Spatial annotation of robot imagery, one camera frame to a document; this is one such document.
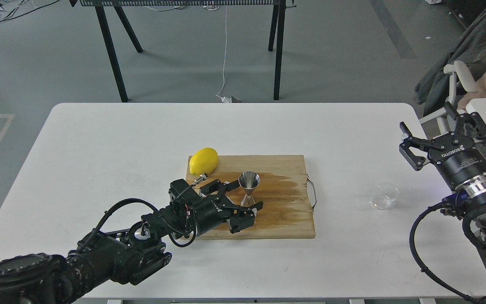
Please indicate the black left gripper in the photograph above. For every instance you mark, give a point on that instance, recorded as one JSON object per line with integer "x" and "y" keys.
{"x": 189, "y": 211}

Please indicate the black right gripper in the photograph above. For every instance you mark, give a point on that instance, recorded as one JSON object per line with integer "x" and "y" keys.
{"x": 462, "y": 162}

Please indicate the steel jigger measuring cup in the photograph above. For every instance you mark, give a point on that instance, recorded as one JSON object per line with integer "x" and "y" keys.
{"x": 248, "y": 180}

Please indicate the small clear glass cup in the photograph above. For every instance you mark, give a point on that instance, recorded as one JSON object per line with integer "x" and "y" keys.
{"x": 385, "y": 196}

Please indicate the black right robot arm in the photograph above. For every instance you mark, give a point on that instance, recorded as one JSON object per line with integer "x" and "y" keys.
{"x": 468, "y": 204}

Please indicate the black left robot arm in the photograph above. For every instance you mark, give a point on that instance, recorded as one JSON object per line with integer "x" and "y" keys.
{"x": 125, "y": 256}

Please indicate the yellow lemon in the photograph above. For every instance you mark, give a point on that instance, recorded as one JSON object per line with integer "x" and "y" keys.
{"x": 203, "y": 161}

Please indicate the wooden cutting board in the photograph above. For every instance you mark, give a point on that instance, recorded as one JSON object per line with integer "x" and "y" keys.
{"x": 287, "y": 211}

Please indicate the white office chair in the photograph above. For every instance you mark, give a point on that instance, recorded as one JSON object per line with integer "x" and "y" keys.
{"x": 459, "y": 74}

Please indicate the dark grey jacket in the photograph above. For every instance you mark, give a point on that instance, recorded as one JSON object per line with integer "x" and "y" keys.
{"x": 432, "y": 89}

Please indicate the black metal table frame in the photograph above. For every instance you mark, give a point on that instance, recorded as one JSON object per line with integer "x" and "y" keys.
{"x": 191, "y": 32}

